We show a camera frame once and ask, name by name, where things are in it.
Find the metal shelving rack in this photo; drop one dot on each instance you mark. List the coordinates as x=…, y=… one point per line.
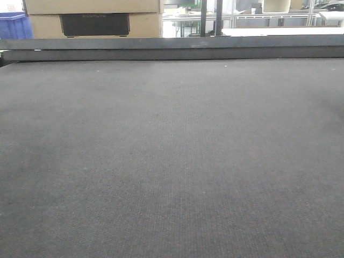
x=183, y=19

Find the large cardboard box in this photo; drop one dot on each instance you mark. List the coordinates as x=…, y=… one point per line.
x=95, y=19

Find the blue plastic crate on table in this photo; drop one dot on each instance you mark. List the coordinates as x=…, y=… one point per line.
x=15, y=25

